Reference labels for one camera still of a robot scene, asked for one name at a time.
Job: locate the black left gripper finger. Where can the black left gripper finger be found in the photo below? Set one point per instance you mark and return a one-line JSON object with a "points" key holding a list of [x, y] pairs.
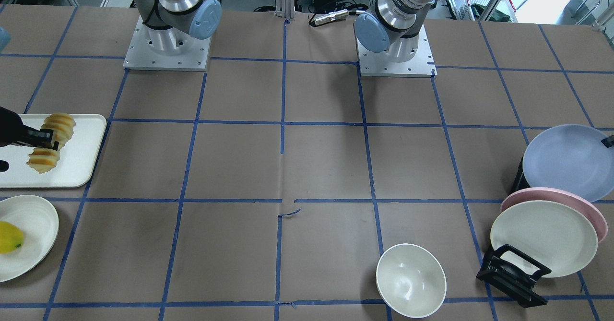
{"points": [[608, 142]]}

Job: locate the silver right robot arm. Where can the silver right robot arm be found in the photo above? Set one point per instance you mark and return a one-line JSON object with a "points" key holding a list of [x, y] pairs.
{"points": [[198, 18]]}

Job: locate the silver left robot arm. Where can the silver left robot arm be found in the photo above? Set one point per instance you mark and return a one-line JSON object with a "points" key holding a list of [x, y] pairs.
{"points": [[378, 30]]}

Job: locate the white rectangular tray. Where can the white rectangular tray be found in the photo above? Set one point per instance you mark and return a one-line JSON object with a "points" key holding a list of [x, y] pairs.
{"points": [[76, 164]]}

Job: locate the black plate rack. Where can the black plate rack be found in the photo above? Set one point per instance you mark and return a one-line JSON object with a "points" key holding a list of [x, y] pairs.
{"points": [[510, 279]]}

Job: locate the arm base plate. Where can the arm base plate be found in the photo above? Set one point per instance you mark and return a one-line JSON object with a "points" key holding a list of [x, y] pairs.
{"points": [[406, 57], [166, 50]]}

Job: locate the white plate with lemon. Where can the white plate with lemon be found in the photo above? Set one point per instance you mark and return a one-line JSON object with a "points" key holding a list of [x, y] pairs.
{"points": [[38, 219]]}

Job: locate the yellow lemon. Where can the yellow lemon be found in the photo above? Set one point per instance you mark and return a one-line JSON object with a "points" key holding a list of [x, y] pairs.
{"points": [[11, 237]]}

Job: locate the white plate in rack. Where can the white plate in rack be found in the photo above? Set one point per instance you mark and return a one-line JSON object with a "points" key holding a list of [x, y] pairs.
{"points": [[553, 234]]}

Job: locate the white bowl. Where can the white bowl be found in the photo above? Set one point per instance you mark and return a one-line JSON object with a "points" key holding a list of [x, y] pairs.
{"points": [[411, 281]]}

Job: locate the ridged yellow bread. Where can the ridged yellow bread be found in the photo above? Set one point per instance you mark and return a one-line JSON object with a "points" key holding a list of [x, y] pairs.
{"points": [[61, 126]]}

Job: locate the blue plate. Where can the blue plate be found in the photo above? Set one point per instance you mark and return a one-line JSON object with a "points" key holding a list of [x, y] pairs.
{"points": [[570, 157]]}

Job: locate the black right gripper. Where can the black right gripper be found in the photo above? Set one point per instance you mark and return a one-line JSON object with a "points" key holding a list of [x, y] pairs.
{"points": [[8, 127]]}

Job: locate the pink plate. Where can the pink plate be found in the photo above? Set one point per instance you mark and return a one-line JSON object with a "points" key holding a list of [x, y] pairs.
{"points": [[571, 200]]}

